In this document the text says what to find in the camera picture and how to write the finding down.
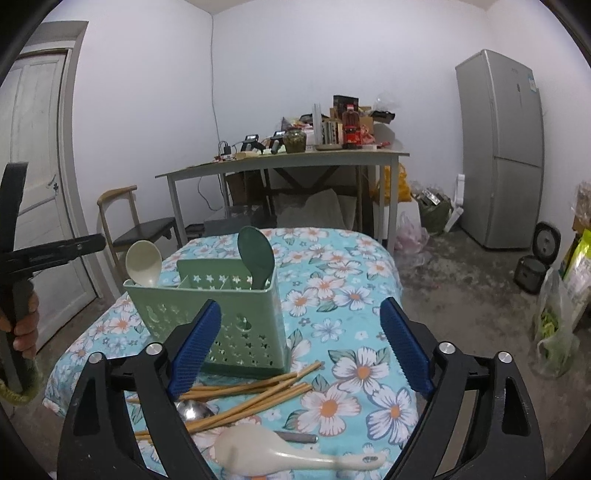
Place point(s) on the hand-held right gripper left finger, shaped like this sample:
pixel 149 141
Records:
pixel 194 355

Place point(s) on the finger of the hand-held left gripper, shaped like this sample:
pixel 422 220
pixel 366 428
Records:
pixel 64 251

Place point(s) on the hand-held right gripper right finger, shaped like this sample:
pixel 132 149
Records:
pixel 406 355

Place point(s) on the metal spoon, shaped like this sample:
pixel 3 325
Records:
pixel 194 410

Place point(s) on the wooden chopstick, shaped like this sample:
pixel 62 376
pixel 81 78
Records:
pixel 281 393
pixel 258 408
pixel 258 383
pixel 295 370

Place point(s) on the green plastic utensil holder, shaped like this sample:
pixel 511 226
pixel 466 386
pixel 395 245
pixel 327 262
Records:
pixel 231 295

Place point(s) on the white rice paddle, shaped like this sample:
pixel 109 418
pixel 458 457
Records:
pixel 249 450

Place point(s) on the person's left hand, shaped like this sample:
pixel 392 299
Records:
pixel 28 327

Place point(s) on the cream plastic spoon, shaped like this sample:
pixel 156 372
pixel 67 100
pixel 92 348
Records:
pixel 143 263

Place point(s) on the floral blue tablecloth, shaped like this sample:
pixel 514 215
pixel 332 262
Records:
pixel 351 295

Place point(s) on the wooden chair with black seat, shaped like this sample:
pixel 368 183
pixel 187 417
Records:
pixel 143 228

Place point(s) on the dark green plastic spoon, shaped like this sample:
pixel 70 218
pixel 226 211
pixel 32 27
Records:
pixel 256 256

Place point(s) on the pink plastic bag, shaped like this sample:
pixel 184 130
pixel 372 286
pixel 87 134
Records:
pixel 411 233

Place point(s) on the plastic bag of greens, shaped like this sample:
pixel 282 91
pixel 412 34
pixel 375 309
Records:
pixel 554 327

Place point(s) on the black rice cooker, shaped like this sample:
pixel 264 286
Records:
pixel 538 263

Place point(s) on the orange plastic bag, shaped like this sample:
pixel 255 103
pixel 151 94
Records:
pixel 397 184

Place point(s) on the white cloth bundle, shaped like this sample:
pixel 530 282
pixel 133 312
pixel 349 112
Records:
pixel 314 207

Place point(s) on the brown cardboard box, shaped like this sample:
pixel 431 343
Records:
pixel 244 187

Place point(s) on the black power adapter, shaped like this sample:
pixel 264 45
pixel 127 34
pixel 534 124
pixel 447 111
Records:
pixel 226 150

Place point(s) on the yellow green bag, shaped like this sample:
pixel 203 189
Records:
pixel 579 267

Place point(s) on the black hand-held device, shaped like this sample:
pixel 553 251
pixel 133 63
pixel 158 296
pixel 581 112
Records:
pixel 276 141
pixel 251 143

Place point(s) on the grey metal table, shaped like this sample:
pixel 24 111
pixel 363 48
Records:
pixel 295 159

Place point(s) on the silver refrigerator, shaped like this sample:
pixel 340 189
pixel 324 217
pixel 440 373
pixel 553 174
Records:
pixel 501 152

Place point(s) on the red cola bottle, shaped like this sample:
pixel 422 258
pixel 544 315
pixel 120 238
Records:
pixel 352 129

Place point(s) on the glass jar of pickles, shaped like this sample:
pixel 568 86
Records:
pixel 294 141

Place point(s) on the dark cardboard box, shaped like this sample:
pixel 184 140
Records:
pixel 346 101

